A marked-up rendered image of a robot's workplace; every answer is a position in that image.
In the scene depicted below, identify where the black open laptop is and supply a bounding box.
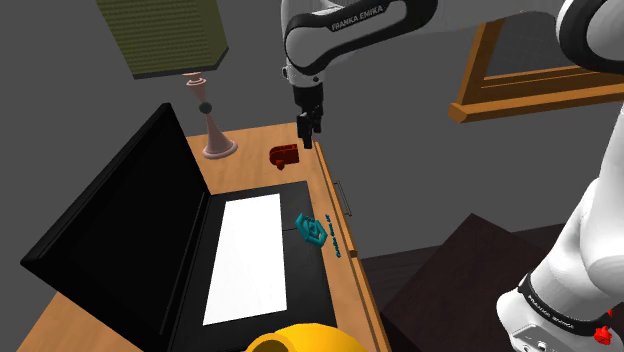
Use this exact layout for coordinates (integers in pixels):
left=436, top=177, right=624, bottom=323
left=19, top=101, right=339, bottom=352

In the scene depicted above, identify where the red curved block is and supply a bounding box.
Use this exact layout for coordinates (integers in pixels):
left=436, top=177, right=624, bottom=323
left=268, top=143, right=300, bottom=171

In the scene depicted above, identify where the pink lamp with olive shade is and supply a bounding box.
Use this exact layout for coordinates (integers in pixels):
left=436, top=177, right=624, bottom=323
left=94, top=0, right=240, bottom=161

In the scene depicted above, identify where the dark robot stand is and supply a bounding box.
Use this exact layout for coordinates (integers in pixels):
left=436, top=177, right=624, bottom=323
left=379, top=212, right=563, bottom=352

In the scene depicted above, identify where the wooden desk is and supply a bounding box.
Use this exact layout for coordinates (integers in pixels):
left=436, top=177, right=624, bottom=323
left=16, top=121, right=394, bottom=352

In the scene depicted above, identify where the teal hexagonal object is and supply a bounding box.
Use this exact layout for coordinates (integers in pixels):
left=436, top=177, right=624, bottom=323
left=294, top=211, right=329, bottom=248

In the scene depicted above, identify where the yellow round mug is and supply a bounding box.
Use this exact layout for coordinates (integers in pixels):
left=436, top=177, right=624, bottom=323
left=243, top=322, right=370, bottom=352

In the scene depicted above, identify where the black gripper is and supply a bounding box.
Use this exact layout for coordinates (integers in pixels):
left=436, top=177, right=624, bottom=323
left=291, top=82, right=324, bottom=150

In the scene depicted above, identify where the wood framed mirror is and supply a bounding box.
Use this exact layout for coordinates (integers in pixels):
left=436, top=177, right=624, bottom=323
left=447, top=18, right=624, bottom=125

